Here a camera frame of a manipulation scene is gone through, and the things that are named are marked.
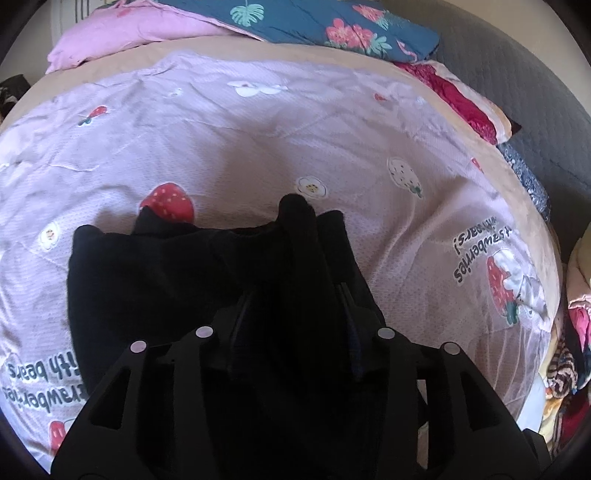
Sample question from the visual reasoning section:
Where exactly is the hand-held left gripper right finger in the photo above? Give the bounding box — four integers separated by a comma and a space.
338, 283, 553, 480

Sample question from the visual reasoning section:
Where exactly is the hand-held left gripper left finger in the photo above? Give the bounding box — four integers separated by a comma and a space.
51, 290, 253, 480

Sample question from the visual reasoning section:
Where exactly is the black garment with orange tags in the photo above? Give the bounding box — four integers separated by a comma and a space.
67, 193, 428, 480

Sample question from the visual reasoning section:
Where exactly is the pile of colourful clothes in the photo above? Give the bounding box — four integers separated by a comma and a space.
539, 237, 591, 460

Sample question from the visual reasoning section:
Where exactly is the beige bed sheet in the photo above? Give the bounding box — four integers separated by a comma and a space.
0, 36, 565, 416

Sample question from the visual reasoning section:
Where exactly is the pink strawberry printed blanket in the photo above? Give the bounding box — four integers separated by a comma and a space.
0, 51, 555, 474

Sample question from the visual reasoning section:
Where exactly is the dark blue patterned cloth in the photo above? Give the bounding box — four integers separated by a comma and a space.
498, 141, 552, 223

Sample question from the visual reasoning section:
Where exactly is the red and pink pillow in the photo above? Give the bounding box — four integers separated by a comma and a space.
394, 60, 523, 147

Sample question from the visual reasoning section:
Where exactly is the grey padded headboard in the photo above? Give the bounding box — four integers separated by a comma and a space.
383, 0, 591, 259

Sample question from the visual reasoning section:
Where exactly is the pink quilt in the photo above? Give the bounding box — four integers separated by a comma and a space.
46, 0, 262, 75

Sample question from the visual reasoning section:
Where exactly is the blue floral quilt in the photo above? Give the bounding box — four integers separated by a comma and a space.
157, 0, 440, 63

